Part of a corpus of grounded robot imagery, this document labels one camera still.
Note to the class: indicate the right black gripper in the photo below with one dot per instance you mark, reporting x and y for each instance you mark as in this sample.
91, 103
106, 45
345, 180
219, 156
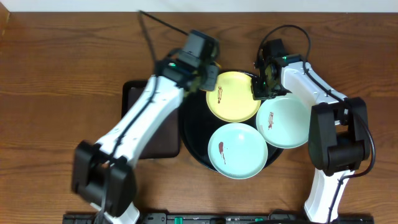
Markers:
257, 93

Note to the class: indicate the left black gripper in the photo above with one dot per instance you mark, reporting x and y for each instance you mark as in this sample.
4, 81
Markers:
205, 79

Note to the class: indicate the yellow plate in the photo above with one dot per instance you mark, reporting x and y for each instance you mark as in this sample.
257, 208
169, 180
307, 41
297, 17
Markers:
232, 98

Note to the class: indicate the light green plate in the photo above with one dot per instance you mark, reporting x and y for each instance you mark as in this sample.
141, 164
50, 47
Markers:
284, 121

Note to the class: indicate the light blue plate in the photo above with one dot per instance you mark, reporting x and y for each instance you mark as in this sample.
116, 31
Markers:
237, 151

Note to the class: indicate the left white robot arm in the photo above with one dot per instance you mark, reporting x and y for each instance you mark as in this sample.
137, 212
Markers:
103, 172

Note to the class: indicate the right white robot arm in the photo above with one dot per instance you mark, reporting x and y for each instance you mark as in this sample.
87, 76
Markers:
340, 144

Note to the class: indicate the small dark rectangular tray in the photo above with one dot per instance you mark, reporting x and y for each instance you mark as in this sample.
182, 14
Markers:
165, 143

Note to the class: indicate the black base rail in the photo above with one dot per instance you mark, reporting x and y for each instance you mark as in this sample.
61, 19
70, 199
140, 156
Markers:
279, 216

